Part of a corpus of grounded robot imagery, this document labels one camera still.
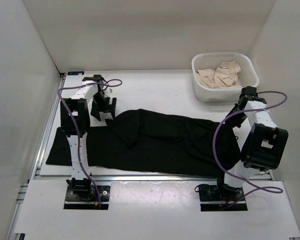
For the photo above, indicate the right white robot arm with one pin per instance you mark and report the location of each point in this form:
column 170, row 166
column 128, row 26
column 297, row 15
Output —
column 263, row 148

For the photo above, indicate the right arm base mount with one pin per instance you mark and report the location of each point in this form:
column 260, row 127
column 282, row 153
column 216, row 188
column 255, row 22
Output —
column 220, row 197

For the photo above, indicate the beige trousers in basket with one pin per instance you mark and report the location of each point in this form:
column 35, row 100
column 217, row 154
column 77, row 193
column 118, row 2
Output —
column 225, row 76

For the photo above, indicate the white plastic basket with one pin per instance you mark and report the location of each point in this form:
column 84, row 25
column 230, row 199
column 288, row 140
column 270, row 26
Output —
column 213, row 60

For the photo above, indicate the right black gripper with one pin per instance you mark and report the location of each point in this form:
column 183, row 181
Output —
column 232, row 122

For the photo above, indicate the white front cover board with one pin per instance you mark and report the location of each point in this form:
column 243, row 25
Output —
column 166, row 210

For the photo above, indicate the aluminium frame rail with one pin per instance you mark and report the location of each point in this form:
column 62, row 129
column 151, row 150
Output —
column 164, row 91

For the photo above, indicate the black trousers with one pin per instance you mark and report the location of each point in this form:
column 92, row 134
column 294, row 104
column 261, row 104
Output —
column 146, row 141

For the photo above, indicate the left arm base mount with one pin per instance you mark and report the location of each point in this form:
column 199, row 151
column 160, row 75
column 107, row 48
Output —
column 84, row 197

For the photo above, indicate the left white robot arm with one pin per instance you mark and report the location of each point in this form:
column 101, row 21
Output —
column 77, row 105

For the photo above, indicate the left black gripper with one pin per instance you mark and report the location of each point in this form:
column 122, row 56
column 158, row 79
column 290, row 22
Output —
column 107, row 108

